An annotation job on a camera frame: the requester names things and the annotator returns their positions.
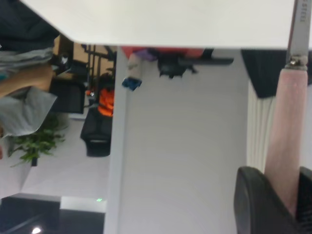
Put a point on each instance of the green potted plant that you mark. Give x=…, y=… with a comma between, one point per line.
x=36, y=143

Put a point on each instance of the black chair base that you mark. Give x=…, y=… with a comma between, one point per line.
x=174, y=67

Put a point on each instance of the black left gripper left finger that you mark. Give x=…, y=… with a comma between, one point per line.
x=258, y=202

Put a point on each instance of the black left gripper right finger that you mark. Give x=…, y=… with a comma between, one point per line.
x=304, y=202

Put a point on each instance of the orange garment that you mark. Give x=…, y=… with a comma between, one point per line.
x=106, y=102

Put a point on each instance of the grey cloth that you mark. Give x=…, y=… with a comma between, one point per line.
x=22, y=112

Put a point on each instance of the white pillar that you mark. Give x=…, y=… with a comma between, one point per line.
x=175, y=146

